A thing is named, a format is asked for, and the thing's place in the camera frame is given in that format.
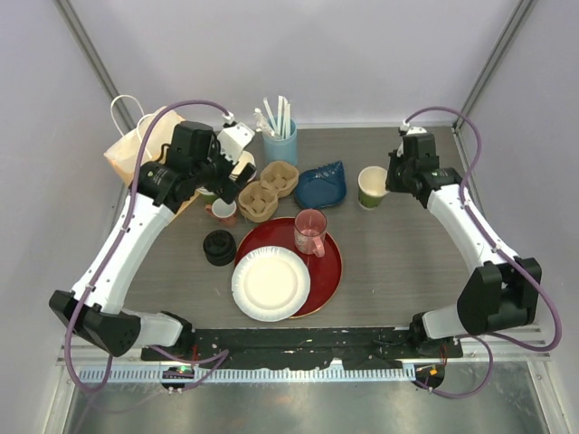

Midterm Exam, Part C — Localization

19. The blue plastic dish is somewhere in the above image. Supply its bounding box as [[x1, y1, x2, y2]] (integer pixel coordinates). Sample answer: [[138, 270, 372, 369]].
[[294, 160, 347, 210]]

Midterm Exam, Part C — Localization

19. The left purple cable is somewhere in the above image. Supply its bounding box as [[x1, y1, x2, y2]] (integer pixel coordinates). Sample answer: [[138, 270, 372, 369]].
[[62, 99, 239, 393]]

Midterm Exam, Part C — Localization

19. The blue straw holder cup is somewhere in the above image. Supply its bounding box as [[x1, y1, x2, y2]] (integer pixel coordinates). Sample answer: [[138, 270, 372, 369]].
[[262, 119, 298, 166]]

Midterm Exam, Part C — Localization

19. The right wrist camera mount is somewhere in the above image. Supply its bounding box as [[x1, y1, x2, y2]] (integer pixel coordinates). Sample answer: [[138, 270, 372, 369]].
[[398, 120, 427, 137]]

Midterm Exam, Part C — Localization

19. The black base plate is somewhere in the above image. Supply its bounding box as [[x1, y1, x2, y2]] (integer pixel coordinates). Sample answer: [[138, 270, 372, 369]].
[[139, 325, 465, 370]]

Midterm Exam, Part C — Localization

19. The cardboard cup carrier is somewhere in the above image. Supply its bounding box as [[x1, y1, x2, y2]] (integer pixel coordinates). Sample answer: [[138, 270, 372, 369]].
[[260, 160, 299, 198], [238, 181, 279, 223]]

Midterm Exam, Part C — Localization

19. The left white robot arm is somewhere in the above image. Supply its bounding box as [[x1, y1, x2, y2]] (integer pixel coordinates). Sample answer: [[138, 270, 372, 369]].
[[49, 121, 255, 361]]

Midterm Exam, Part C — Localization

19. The white paper plate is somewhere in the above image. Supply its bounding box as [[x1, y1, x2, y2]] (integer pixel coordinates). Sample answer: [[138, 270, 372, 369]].
[[231, 246, 310, 323]]

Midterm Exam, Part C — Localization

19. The brown paper cup stack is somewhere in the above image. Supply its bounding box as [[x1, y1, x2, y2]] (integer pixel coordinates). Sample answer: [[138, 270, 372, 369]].
[[230, 150, 255, 180]]

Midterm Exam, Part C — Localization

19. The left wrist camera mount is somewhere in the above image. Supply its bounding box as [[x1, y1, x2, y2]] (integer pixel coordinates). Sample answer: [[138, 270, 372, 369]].
[[217, 113, 255, 162]]

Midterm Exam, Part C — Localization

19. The red round tray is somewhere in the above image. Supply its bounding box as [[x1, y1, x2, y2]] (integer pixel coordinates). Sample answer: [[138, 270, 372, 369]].
[[234, 217, 343, 318]]

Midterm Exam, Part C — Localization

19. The back cardboard cup carrier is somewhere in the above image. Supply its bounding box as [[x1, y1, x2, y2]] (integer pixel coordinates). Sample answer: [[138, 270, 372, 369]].
[[260, 160, 299, 198]]

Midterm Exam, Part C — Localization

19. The front cardboard cup carrier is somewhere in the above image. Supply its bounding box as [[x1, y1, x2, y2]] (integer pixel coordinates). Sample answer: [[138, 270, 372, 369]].
[[238, 181, 279, 223]]

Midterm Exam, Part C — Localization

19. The green paper cup stack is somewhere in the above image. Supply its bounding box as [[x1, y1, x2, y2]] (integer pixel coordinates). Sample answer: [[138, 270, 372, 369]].
[[197, 187, 218, 204]]

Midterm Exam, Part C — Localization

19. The pink glass mug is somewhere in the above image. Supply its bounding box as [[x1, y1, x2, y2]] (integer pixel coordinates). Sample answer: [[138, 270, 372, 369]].
[[294, 209, 327, 258]]

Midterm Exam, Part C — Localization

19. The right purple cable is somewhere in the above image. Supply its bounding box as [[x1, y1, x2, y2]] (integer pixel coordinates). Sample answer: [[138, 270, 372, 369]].
[[404, 106, 563, 399]]

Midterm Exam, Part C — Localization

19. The purple cable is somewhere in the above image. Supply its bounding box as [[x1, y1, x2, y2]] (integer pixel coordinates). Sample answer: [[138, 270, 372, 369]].
[[62, 99, 239, 393], [404, 106, 563, 399]]

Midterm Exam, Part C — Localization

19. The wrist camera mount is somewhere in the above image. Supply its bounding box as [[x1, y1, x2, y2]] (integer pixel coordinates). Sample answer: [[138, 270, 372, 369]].
[[217, 113, 255, 162], [398, 120, 427, 137]]

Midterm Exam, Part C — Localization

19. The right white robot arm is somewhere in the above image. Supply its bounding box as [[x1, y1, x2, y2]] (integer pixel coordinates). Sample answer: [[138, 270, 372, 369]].
[[385, 127, 542, 357]]

